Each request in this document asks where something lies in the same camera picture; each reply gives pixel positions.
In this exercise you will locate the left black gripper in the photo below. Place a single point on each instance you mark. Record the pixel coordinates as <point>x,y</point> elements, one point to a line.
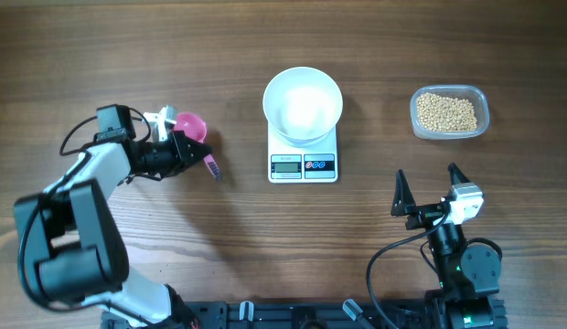
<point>180,144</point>

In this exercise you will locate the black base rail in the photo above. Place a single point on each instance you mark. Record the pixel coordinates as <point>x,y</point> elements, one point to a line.
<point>350,314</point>

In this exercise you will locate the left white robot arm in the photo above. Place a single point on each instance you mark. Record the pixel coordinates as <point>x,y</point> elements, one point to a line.
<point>71,255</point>

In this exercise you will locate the white digital kitchen scale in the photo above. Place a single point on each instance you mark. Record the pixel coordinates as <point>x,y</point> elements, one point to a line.
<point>307,163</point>

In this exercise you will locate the dried soybeans in container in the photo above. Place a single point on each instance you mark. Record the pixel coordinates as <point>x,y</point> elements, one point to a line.
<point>445,114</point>

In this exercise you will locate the pink plastic scoop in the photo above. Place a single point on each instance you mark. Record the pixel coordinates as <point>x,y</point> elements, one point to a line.
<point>195,128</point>

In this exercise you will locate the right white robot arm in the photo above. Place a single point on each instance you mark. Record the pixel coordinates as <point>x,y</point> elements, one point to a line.
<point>468,269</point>

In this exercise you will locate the clear plastic container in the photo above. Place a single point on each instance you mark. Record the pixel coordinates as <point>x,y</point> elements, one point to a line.
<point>473,94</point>

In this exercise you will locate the white bowl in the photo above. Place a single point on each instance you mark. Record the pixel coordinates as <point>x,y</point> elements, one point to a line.
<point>302,105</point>

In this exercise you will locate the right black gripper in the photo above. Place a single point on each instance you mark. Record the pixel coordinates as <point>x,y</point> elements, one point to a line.
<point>404,205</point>

